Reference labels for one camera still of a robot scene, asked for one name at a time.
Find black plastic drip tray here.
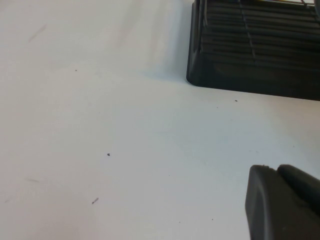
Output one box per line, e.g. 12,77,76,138
186,0,320,102

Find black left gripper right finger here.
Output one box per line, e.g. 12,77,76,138
276,163,320,210

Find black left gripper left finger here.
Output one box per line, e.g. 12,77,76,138
244,164,320,240

